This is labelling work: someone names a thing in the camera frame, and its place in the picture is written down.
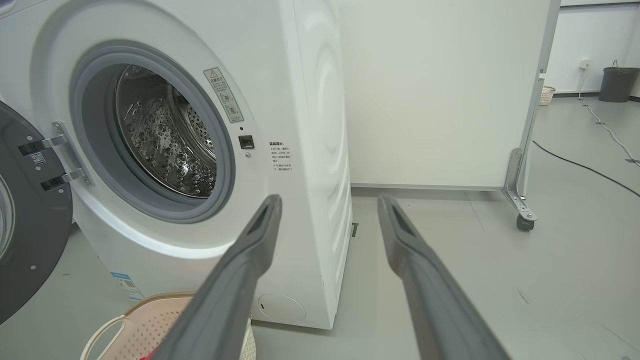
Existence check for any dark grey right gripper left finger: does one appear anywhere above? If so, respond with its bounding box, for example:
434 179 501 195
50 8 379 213
152 194 283 360

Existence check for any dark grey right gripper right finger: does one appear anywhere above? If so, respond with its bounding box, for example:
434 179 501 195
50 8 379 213
377 194 511 360

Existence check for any dark round washing machine door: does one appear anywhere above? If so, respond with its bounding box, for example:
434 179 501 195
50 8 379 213
0 100 74 326

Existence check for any cream perforated laundry basket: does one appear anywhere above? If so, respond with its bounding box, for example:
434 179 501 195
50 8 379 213
80 292 257 360

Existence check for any stainless steel washing machine drum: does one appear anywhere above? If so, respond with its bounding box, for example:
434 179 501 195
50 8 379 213
114 64 218 198

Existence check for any white washing machine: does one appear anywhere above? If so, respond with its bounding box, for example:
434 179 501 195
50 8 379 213
0 0 353 331

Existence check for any metal door hinge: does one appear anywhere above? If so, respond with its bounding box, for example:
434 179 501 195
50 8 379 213
19 121 96 192

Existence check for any blue energy label sticker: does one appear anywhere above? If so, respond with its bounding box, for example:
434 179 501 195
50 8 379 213
111 272 143 301

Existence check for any grey warning sticker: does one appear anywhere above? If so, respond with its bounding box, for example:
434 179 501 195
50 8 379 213
203 67 245 124

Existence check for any white partition panel on casters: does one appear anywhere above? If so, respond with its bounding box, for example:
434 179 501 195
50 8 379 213
340 0 562 232

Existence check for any dark grey trash bin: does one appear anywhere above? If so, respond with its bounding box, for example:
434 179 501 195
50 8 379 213
598 60 640 103

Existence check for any black floor cable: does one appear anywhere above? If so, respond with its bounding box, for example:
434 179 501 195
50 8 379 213
532 140 640 198

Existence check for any white floor cable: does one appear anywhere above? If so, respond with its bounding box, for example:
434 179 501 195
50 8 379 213
579 67 640 166

